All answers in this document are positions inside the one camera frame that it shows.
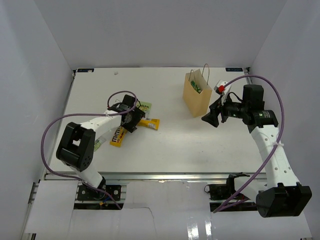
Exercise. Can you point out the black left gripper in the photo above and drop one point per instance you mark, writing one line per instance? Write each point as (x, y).
(138, 114)

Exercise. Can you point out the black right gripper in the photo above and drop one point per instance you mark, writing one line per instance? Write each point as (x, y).
(216, 108)

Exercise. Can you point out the yellow snack bar wrapper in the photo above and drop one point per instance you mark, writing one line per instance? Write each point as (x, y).
(151, 123)

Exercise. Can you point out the brown paper bag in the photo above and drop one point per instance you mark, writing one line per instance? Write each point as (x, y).
(197, 103)

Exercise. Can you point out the green yellow chip bag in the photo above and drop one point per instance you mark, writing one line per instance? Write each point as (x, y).
(196, 87)

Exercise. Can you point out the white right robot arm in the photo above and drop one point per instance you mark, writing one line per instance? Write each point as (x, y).
(283, 195)

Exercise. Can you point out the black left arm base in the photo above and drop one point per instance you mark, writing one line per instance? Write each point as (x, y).
(87, 194)

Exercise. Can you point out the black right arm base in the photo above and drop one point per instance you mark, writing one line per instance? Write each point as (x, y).
(223, 191)

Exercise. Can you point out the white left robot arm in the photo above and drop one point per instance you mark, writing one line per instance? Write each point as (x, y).
(76, 147)

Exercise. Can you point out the yellow m&m's candy bag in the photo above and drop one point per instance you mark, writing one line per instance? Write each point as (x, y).
(118, 137)

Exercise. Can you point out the green snack packet centre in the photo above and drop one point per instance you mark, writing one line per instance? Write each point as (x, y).
(145, 107)

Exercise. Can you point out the green snack packet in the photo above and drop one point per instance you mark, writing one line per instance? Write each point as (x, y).
(98, 142)
(145, 107)

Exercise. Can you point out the green snack packet left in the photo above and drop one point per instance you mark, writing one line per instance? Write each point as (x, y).
(98, 142)

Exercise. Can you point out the right blue table label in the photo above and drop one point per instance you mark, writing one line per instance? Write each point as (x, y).
(233, 69)

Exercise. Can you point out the blue table label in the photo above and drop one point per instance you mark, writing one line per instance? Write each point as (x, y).
(233, 69)
(85, 70)

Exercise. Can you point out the left blue table label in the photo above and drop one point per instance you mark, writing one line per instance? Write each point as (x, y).
(85, 70)

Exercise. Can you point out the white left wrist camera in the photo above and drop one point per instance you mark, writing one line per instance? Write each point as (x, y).
(114, 107)

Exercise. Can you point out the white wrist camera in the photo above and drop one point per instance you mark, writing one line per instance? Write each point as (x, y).
(114, 107)
(223, 89)

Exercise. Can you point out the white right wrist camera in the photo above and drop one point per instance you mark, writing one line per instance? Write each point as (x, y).
(223, 89)

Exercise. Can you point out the aluminium front rail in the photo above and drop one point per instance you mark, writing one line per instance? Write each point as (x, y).
(165, 176)

